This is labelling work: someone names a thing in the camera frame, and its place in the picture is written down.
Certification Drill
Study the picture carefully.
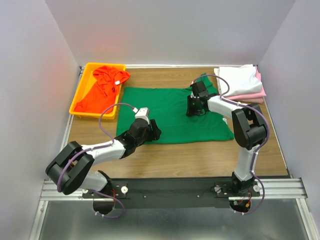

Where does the green t shirt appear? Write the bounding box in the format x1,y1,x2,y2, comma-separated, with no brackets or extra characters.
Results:
122,87,234,144

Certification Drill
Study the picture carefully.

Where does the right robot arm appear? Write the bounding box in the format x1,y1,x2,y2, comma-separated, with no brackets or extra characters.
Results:
186,81,270,196

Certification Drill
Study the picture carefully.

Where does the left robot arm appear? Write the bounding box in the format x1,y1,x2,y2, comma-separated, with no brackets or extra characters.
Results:
45,118,162,198

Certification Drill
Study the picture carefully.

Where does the white folded t shirt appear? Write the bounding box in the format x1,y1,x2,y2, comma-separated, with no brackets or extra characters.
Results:
213,64,263,97

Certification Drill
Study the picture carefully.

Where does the orange t shirt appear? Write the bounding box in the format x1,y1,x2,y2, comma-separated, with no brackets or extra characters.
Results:
73,65,131,115

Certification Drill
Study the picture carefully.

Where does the pink folded t shirt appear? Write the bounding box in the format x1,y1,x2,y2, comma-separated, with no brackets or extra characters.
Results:
225,66,266,104

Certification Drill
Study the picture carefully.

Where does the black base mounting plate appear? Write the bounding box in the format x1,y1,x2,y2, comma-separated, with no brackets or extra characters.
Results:
51,172,261,210

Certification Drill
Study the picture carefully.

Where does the yellow plastic bin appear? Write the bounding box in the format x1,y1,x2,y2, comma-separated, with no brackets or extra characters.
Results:
68,62,127,120

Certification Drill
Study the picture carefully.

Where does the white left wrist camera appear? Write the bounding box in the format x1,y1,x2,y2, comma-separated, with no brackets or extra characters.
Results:
135,107,150,122

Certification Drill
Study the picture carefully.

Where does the aluminium frame rail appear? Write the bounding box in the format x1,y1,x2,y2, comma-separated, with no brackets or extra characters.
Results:
40,66,85,199

